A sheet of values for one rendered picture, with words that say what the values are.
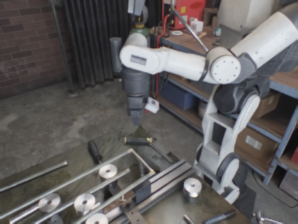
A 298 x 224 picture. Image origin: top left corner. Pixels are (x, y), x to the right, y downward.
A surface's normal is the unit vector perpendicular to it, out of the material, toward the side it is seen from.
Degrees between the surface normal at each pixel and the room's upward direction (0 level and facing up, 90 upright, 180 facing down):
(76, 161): 0
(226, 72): 84
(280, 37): 84
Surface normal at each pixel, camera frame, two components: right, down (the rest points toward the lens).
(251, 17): -0.57, 0.29
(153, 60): -0.10, 0.58
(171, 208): 0.00, -0.82
